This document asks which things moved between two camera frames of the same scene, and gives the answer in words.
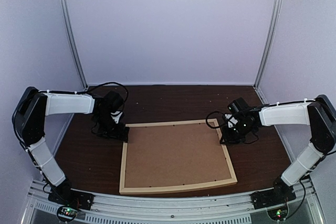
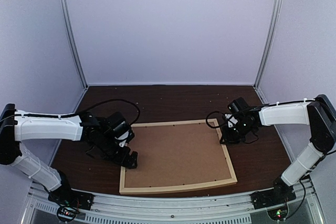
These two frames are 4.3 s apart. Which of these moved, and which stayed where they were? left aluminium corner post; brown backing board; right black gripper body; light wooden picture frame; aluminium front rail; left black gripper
Moved: left black gripper; light wooden picture frame
Stayed: brown backing board; right black gripper body; aluminium front rail; left aluminium corner post
